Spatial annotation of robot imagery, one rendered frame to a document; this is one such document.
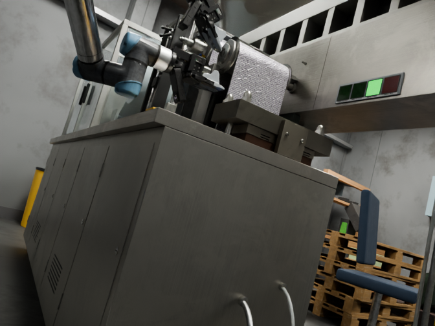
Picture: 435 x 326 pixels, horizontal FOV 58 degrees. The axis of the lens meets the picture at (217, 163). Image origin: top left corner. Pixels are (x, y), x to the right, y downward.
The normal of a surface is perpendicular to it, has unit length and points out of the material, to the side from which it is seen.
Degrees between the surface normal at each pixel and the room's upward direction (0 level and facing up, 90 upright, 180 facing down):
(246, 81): 90
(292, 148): 90
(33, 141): 90
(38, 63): 90
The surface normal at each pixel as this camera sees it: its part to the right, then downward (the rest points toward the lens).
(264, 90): 0.48, 0.02
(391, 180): -0.77, -0.29
